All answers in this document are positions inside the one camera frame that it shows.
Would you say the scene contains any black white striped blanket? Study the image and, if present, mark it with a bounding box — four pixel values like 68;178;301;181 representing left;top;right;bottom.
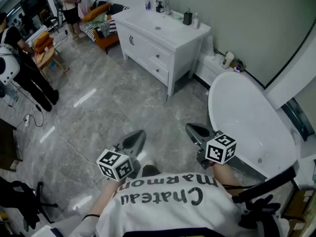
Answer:
79;21;99;42

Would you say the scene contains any black pump bottle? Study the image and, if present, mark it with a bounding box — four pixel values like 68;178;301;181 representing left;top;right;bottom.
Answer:
183;7;193;26

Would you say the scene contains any white backpack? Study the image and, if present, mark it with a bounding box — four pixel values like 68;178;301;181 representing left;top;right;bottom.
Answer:
0;45;21;86

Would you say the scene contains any large cardboard box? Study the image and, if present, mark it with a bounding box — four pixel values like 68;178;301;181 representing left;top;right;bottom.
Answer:
281;189;316;237

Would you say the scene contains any white cabinet door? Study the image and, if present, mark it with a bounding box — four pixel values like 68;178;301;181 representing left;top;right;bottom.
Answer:
131;33;150;68
120;25;133;56

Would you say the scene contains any dark wooden cabinet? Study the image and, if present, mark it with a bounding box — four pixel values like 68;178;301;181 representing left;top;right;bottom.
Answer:
0;118;23;172

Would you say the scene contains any thin black cable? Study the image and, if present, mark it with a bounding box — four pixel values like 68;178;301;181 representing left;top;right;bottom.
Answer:
221;183;257;190

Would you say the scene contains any white lidded cup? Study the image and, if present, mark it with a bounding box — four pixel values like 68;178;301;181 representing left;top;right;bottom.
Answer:
221;51;235;69

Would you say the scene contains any grey patterned pillow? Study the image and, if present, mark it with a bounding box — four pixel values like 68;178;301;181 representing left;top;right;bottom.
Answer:
97;19;117;38

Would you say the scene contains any white printed T-shirt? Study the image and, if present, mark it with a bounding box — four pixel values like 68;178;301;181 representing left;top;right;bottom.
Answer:
49;171;291;237

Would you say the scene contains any person's right forearm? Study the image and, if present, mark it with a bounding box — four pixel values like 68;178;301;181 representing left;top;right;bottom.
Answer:
211;162;241;196

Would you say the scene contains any pink cloth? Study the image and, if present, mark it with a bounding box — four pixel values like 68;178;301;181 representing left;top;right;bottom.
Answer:
78;1;91;19

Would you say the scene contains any black white striped pillow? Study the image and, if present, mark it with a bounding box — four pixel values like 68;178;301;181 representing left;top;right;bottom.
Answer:
108;2;130;16

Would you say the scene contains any green cloth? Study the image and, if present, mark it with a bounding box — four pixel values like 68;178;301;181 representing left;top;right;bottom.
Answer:
87;13;108;26

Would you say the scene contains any person's black trouser leg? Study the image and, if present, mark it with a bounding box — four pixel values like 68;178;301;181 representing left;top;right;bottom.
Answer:
142;164;161;178

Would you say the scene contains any orange seat cushion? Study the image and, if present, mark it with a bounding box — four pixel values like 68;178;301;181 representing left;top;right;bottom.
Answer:
33;31;54;55

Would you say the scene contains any chrome faucet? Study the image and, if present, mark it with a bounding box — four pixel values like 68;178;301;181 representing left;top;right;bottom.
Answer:
155;0;171;15

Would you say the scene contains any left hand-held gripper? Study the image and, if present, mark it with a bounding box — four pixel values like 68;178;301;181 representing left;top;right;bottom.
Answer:
96;129;147;182

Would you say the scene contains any oval freestanding bathtub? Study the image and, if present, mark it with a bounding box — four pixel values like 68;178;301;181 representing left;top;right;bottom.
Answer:
208;72;297;181

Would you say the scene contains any small brown cardboard box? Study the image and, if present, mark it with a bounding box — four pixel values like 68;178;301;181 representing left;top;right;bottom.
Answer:
232;59;246;73

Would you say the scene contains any wooden side table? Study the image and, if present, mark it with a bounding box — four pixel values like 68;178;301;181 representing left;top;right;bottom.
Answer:
32;47;65;78

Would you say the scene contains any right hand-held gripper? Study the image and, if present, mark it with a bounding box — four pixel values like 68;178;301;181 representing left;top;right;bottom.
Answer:
185;123;237;170

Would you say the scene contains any white floor cable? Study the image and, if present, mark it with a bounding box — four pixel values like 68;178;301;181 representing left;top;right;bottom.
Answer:
40;128;99;169

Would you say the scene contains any orange sofa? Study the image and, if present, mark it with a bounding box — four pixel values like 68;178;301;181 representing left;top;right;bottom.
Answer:
79;0;130;55

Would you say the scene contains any dark glass window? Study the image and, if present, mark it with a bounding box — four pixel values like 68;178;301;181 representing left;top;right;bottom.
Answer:
0;0;54;43

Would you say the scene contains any white drawer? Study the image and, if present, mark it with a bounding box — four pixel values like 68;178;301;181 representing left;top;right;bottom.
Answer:
149;45;171;71
148;58;170;86

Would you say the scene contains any black office chair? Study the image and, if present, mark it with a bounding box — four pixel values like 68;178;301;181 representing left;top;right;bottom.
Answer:
0;176;59;232

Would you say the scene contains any white vanity cabinet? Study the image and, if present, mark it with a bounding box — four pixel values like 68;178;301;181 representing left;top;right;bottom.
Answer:
111;5;212;97

